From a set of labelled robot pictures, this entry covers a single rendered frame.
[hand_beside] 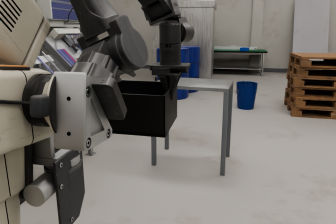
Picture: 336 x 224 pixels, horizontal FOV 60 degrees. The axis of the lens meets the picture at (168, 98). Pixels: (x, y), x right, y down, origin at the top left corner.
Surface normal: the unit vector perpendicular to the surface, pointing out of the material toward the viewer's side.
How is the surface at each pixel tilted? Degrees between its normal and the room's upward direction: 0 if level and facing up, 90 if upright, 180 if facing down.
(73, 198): 90
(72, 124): 82
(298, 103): 90
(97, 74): 52
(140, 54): 70
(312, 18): 76
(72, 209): 90
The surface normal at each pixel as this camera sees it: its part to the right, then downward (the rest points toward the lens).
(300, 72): -0.22, 0.22
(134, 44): 0.83, -0.24
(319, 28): -0.21, -0.02
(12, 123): 0.98, 0.05
